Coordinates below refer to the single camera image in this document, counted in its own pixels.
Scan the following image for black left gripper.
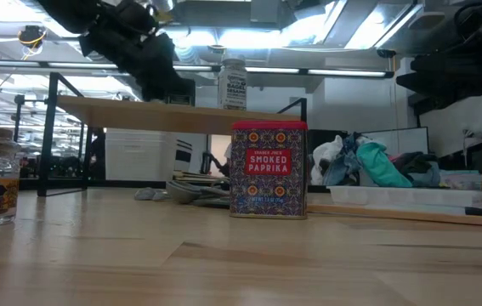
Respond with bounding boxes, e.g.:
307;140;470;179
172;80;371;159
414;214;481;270
78;0;197;103

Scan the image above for white-lid bagel sesame jar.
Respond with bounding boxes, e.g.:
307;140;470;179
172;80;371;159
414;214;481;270
217;57;248;111

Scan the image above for red smoked paprika tin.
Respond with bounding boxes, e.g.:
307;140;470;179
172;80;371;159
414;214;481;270
229;120;309;220

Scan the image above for wooden shelf with black legs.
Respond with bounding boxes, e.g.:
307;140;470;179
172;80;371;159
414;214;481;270
38;71;309;197

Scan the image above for white storage bin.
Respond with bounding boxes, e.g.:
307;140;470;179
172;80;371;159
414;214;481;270
105;129;178;182

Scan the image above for dark grey-blue cloth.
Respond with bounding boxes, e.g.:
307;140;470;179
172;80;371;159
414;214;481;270
393;151;442;188

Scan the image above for stack of papers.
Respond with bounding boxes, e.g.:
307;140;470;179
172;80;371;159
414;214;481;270
172;169;229;184

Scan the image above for teal cloth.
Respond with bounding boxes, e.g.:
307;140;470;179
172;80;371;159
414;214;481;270
355;141;414;189

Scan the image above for grey measuring spoon set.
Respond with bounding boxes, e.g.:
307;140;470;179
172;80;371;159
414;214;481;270
133;186;172;201

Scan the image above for white ice cube tray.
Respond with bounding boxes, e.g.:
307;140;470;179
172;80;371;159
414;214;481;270
327;185;482;209

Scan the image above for blue plaid cloth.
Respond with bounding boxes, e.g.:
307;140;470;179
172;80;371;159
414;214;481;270
323;132;363;187

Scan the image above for white cloth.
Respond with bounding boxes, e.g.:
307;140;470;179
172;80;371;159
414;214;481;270
310;134;344;186

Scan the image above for black overhead camera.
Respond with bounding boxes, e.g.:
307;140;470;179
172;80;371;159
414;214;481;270
17;25;48;60

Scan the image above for black aluminium rig frame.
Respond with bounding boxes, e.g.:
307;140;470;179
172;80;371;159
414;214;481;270
18;177;169;191

